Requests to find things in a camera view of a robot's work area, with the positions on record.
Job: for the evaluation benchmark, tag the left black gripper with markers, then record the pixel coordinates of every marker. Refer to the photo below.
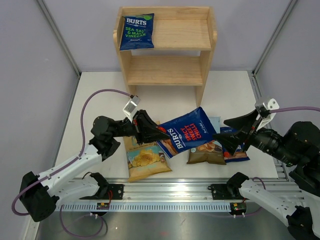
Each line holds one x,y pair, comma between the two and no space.
149,131

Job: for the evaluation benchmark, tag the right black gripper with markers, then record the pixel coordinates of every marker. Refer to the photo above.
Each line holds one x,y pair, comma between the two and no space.
230,141

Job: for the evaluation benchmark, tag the blue Burts chilli bag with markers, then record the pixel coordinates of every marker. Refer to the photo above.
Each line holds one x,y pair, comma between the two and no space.
186,132
239,155

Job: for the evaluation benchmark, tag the blue Burts sea salt bag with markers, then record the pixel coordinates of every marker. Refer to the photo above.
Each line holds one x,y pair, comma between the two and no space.
137,32

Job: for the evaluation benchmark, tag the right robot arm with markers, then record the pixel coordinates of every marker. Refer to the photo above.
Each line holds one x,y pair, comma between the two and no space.
298,149

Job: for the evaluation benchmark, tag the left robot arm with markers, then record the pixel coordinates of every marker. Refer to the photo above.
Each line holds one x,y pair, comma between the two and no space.
41,194

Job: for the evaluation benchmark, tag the tan kettle cooked chips bag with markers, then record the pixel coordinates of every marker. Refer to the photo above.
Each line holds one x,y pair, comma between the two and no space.
144,160

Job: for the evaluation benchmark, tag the light blue cassava chips bag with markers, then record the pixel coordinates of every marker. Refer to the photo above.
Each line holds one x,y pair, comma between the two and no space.
211,153

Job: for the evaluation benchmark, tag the wooden two-tier shelf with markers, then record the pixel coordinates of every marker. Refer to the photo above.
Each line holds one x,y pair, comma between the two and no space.
184,39

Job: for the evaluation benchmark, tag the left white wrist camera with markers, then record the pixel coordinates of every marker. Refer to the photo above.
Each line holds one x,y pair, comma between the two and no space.
130,109

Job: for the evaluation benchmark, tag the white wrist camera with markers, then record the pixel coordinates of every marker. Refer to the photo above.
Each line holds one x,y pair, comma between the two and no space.
264,107
130,109

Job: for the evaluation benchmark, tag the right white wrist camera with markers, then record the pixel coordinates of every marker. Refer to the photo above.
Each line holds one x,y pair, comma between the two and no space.
264,107

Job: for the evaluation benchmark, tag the aluminium mounting rail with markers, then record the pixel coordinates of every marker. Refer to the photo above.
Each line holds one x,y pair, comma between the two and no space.
194,189

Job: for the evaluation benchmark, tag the white slotted cable duct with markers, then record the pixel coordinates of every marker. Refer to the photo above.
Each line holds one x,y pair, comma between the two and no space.
148,207

